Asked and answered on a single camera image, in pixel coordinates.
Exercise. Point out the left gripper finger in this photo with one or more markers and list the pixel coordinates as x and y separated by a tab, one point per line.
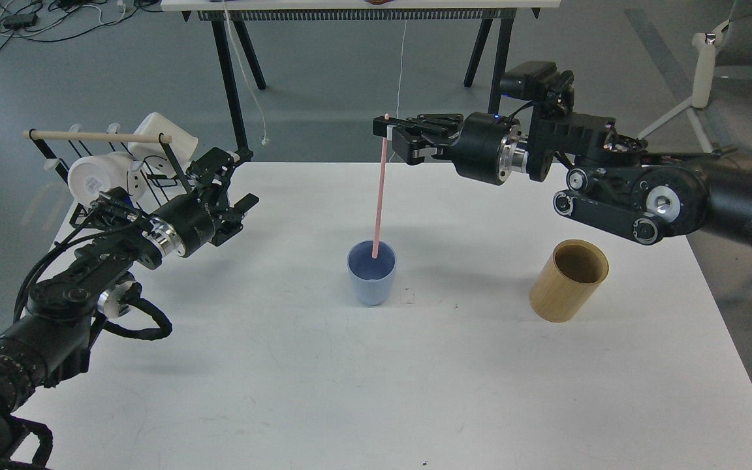
213	171
233	216

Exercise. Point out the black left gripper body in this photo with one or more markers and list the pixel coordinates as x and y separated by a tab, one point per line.
188	221

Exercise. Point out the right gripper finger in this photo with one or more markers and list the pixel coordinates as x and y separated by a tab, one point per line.
415	150
427	128

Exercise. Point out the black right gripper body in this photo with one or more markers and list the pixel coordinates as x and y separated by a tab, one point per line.
488	148

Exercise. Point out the pink chopstick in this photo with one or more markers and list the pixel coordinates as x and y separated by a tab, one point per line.
380	199

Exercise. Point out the blue plastic cup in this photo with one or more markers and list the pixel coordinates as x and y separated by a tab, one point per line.
372	278

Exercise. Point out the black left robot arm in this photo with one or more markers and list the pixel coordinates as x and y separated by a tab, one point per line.
84	287

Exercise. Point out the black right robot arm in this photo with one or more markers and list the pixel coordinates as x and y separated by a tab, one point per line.
613	183

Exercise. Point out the bamboo cylindrical holder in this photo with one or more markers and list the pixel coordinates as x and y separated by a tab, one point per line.
574	271

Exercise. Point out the black trestle table background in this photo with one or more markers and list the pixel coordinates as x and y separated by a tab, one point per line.
303	79

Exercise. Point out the black wire cup rack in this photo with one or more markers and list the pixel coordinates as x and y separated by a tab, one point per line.
163	149

